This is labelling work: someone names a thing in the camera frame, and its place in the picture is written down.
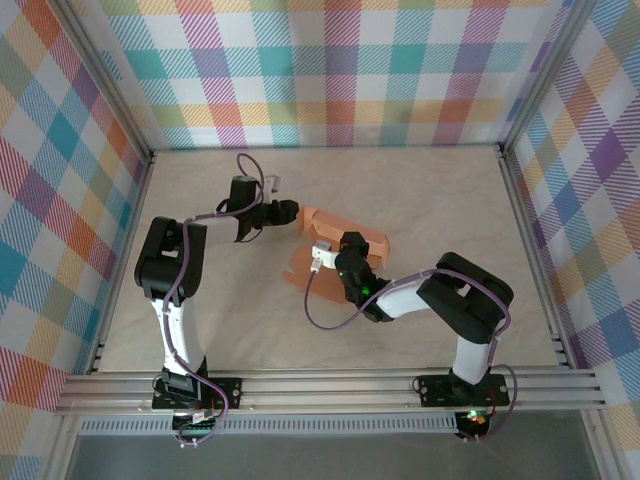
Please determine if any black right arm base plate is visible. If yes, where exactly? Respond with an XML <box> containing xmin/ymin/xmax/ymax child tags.
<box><xmin>418</xmin><ymin>373</ymin><xmax>511</xmax><ymax>408</ymax></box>

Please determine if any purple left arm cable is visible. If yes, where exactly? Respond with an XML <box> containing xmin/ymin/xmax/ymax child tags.
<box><xmin>162</xmin><ymin>152</ymin><xmax>266</xmax><ymax>449</ymax></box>

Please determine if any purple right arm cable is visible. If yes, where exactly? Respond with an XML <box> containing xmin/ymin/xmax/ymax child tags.
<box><xmin>304</xmin><ymin>269</ymin><xmax>519</xmax><ymax>444</ymax></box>

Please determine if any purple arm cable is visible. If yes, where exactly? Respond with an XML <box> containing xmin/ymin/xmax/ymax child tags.
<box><xmin>304</xmin><ymin>269</ymin><xmax>519</xmax><ymax>444</ymax></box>
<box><xmin>162</xmin><ymin>152</ymin><xmax>266</xmax><ymax>449</ymax></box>

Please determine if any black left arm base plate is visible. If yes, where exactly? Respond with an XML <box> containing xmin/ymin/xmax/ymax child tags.
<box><xmin>152</xmin><ymin>377</ymin><xmax>245</xmax><ymax>412</ymax></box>

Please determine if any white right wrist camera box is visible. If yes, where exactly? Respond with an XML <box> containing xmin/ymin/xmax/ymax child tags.
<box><xmin>310</xmin><ymin>240</ymin><xmax>335</xmax><ymax>275</ymax></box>

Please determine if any wide aluminium extrusion base rail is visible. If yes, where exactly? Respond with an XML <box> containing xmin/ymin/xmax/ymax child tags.
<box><xmin>54</xmin><ymin>367</ymin><xmax>609</xmax><ymax>416</ymax></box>

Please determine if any grey slotted cable duct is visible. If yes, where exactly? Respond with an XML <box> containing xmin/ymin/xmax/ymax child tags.
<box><xmin>79</xmin><ymin>417</ymin><xmax>460</xmax><ymax>435</ymax></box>

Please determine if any thin aluminium table rail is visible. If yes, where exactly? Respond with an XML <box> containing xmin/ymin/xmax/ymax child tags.
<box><xmin>498</xmin><ymin>149</ymin><xmax>577</xmax><ymax>371</ymax></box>
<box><xmin>87</xmin><ymin>152</ymin><xmax>156</xmax><ymax>376</ymax></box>

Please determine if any aluminium frame post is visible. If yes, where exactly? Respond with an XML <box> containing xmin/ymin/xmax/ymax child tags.
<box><xmin>497</xmin><ymin>0</ymin><xmax>599</xmax><ymax>154</ymax></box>
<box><xmin>54</xmin><ymin>0</ymin><xmax>156</xmax><ymax>164</ymax></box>

